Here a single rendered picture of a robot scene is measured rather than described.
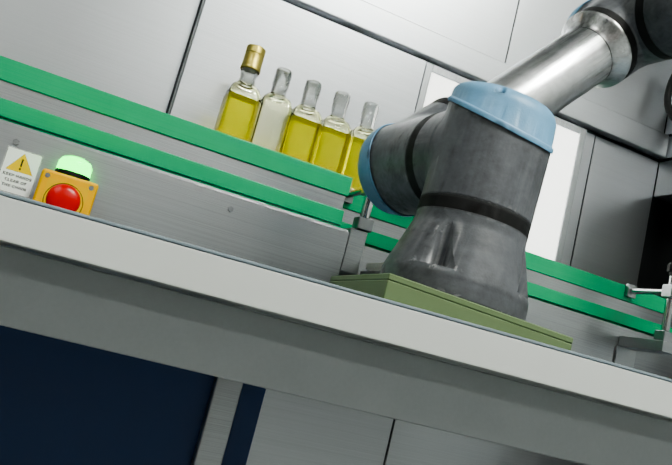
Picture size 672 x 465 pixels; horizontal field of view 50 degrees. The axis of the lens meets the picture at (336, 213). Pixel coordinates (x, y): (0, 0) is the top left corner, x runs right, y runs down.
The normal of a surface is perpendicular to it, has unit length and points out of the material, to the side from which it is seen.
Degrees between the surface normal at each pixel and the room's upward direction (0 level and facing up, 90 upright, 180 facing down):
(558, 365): 90
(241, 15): 90
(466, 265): 72
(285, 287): 90
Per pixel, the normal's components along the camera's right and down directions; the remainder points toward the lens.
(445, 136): -0.84, -0.35
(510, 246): 0.63, -0.26
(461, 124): -0.68, -0.34
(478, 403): 0.27, -0.11
